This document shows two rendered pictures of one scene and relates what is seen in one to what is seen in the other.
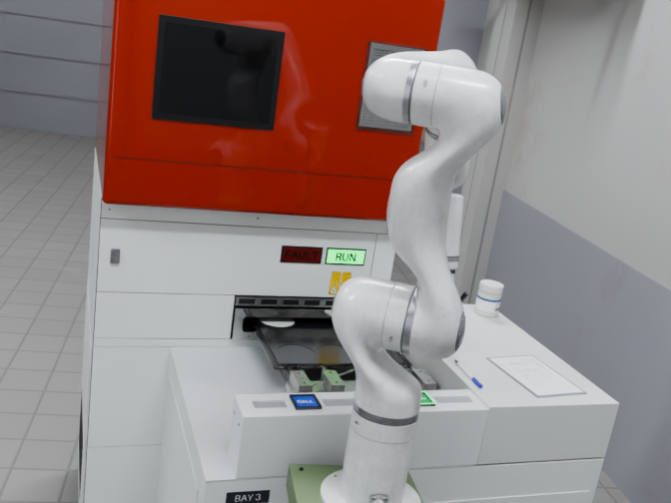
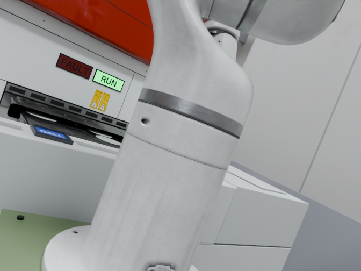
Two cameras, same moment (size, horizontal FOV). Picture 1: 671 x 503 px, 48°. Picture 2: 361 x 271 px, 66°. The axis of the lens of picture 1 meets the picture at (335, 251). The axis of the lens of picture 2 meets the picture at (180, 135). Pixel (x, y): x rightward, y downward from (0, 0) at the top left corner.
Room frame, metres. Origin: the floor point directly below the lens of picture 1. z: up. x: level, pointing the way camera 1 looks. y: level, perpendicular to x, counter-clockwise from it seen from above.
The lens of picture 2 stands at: (0.95, -0.04, 1.05)
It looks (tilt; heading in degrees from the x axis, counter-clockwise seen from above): 3 degrees down; 343
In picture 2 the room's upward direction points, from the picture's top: 21 degrees clockwise
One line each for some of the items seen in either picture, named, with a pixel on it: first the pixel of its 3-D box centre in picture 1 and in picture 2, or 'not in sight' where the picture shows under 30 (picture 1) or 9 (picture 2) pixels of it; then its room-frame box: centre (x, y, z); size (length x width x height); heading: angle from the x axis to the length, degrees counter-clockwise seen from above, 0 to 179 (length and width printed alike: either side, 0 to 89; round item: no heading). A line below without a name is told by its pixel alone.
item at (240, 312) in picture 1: (309, 323); (69, 126); (2.02, 0.04, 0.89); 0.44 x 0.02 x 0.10; 111
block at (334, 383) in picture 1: (333, 382); not in sight; (1.67, -0.04, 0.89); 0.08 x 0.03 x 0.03; 21
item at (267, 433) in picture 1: (359, 430); (112, 190); (1.47, -0.11, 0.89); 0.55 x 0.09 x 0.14; 111
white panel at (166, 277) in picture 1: (252, 278); (27, 73); (1.98, 0.21, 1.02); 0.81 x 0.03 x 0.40; 111
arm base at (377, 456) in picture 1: (377, 455); (158, 197); (1.25, -0.13, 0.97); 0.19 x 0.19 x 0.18
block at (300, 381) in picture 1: (301, 382); not in sight; (1.65, 0.03, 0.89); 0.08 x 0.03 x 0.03; 21
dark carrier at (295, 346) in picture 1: (324, 336); (80, 133); (1.94, 0.00, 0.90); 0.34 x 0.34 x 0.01; 21
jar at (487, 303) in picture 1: (488, 298); not in sight; (2.14, -0.47, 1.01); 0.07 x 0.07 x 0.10
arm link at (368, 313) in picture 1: (378, 344); (199, 9); (1.26, -0.10, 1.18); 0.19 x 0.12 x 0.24; 75
